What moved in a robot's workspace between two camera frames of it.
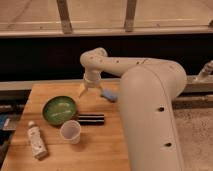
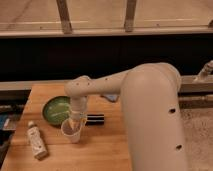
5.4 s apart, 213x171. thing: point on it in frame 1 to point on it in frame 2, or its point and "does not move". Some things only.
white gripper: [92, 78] to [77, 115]
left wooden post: [64, 17] does not move
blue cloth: [110, 94] does not move
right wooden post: [129, 16] does not move
